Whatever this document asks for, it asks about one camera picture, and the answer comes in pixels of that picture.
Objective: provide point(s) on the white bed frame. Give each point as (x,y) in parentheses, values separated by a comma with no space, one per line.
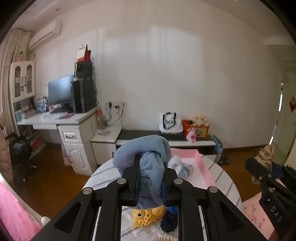
(45,221)

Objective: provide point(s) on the pink floral pillow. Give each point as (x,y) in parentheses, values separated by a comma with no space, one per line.
(252,213)

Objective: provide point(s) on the small floral pouch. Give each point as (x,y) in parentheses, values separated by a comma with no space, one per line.
(103,132)

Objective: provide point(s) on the black office chair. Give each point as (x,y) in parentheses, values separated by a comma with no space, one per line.
(20,150)

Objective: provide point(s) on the red white book pile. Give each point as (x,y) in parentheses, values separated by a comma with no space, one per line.
(34,142)

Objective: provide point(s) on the cream plush toy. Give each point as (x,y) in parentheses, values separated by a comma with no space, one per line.
(198,120)

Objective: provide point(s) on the white door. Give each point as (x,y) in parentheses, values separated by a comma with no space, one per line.
(286,129)

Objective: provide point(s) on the black floor stand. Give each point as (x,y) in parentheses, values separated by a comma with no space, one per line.
(224,160)

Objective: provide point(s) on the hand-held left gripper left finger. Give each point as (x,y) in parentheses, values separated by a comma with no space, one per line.
(130,185)

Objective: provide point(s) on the navy scrunchie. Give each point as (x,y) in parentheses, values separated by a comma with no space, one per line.
(168,222)

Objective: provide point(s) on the stack of books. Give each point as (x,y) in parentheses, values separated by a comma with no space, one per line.
(29,112)

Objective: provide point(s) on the blue white box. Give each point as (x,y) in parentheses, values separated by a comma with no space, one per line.
(41,104)

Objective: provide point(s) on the bright pink blanket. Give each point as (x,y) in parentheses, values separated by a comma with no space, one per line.
(13,220)

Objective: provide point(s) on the pink pencil case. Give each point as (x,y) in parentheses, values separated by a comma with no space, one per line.
(64,116)

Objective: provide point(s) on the brown scrunchie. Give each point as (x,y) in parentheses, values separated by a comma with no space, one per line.
(264,155)

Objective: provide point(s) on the small doll figure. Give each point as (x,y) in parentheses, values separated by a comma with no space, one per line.
(20,56)

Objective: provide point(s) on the bag of cotton swabs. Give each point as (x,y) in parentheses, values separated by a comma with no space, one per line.
(166,237)

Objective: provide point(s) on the white desk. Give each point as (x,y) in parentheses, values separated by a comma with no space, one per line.
(76,118)

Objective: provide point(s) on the white tote bag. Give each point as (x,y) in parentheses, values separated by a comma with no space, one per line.
(161,125)

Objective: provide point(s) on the white air conditioner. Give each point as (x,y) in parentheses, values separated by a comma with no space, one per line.
(45,34)

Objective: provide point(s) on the white hutch cabinet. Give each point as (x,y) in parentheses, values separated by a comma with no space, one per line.
(22,66)

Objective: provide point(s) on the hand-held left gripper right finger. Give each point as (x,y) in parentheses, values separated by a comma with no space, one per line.
(171,187)

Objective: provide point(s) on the pink heart plush toy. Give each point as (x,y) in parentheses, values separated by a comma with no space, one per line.
(192,136)

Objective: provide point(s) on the light blue fleece cloth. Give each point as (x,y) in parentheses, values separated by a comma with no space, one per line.
(148,166)

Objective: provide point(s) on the black low bench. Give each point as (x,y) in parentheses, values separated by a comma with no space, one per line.
(138,135)

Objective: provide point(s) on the red white desk calendar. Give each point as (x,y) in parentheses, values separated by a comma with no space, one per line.
(81,53)

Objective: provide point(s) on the teal box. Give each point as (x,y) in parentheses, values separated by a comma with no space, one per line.
(19,115)

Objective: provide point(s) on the yellow crochet toy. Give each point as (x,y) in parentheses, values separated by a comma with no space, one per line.
(143,217)

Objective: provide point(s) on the white wall socket strip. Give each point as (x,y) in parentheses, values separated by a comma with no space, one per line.
(116,103)

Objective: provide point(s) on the red door ornament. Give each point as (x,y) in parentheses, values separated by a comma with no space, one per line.
(293,103)

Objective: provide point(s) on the white blue printed baby cloth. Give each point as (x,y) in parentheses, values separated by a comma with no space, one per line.
(179,166)

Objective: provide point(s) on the orange bottle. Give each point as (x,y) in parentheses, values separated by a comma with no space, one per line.
(100,112)

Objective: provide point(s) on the black speaker box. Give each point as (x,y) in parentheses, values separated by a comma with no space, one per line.
(84,69)

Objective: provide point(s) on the pink box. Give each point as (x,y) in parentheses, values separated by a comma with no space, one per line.
(201,162)

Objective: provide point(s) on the white low cabinet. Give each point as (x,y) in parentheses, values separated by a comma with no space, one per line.
(101,148)

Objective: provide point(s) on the black computer monitor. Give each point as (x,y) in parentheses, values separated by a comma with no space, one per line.
(60,90)

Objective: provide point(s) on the black computer tower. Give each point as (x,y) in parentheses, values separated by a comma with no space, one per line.
(83,96)

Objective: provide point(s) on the red storage box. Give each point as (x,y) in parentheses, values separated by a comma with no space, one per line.
(201,132)

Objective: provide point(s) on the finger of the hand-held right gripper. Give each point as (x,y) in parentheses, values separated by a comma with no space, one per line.
(256,168)
(277,171)

